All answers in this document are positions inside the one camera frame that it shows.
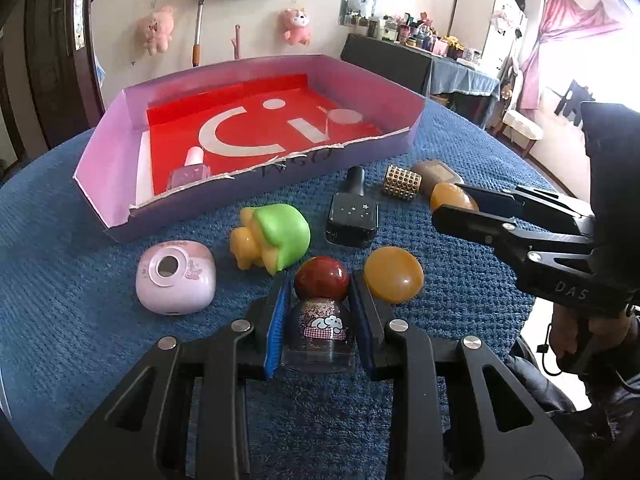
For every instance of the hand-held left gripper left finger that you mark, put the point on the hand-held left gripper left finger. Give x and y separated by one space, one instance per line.
280 330

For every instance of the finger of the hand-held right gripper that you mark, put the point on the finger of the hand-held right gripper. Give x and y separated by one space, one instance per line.
500 202
475 222

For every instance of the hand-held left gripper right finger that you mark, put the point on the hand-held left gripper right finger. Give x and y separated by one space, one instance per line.
364 330

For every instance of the amber round jar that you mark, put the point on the amber round jar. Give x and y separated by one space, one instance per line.
447 199
392 275

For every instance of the glitter nail polish red cap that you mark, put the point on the glitter nail polish red cap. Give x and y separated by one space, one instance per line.
320 280

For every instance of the nail polish bottle studded cap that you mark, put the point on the nail polish bottle studded cap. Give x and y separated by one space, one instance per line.
402 182

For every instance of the pink rounded case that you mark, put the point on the pink rounded case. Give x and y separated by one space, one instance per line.
190 290

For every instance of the green and yellow squishy toy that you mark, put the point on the green and yellow squishy toy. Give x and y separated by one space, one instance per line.
277 230

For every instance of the black starred nail polish bottle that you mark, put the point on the black starred nail polish bottle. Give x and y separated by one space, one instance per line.
350 215

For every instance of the pink nail polish bottle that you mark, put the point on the pink nail polish bottle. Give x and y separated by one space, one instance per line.
190 172

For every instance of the purple cardboard box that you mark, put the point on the purple cardboard box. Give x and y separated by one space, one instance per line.
115 160

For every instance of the person's right hand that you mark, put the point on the person's right hand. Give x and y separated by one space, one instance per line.
575 340

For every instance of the white stool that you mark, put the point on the white stool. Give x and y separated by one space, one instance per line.
522 125

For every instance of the table with dark cloth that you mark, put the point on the table with dark cloth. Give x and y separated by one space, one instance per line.
390 65

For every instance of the white wardrobe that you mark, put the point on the white wardrobe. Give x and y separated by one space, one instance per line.
475 15

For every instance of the row of cosmetic bottles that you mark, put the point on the row of cosmetic bottles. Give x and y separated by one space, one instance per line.
415 27

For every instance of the pink curtain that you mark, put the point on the pink curtain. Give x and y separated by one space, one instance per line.
560 15

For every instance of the pink plush toy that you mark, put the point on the pink plush toy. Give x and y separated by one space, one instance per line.
155 30
296 25

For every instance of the pink plastic stick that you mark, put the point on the pink plastic stick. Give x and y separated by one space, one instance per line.
236 42

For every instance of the mop with orange grip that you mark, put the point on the mop with orange grip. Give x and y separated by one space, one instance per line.
198 25

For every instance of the dark wooden door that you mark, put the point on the dark wooden door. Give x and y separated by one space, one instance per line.
45 60

